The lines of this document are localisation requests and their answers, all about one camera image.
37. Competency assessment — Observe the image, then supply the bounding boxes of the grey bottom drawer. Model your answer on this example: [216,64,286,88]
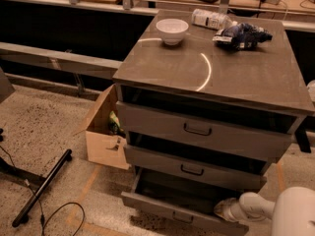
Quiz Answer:
[121,168,248,236]

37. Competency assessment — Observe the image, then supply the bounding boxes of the grey drawer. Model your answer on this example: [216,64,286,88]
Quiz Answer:
[123,144,268,192]
[121,168,248,236]
[115,100,293,164]

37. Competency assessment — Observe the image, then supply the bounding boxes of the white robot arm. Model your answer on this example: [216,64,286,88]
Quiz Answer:
[214,187,315,236]

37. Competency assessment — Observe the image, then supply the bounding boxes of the grey middle drawer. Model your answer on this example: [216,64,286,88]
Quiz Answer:
[123,144,268,192]

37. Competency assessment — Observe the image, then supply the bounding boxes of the grey top drawer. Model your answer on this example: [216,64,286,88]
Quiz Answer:
[115,100,293,164]

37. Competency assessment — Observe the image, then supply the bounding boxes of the grey drawer cabinet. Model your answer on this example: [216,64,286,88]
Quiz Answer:
[112,9,315,175]

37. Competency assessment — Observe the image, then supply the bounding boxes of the cardboard box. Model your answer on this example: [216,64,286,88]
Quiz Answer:
[74,86,130,170]

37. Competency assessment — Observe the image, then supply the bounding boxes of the green packet in box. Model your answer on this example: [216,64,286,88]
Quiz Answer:
[108,111,122,135]

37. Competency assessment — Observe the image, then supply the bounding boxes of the blue snack bag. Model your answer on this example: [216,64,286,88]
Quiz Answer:
[213,23,273,50]

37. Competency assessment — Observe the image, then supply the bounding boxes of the white ceramic bowl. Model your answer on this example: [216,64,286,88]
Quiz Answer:
[156,19,189,45]

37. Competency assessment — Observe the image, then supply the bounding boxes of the clear plastic bottle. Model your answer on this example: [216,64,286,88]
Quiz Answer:
[192,9,237,30]

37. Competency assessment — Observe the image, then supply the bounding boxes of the black stand leg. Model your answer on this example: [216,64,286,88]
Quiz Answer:
[12,149,72,228]

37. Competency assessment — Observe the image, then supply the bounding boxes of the black floor cable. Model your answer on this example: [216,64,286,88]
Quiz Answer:
[0,145,87,236]

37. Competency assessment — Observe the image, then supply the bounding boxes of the grey metal rail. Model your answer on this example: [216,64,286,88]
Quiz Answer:
[0,42,122,80]

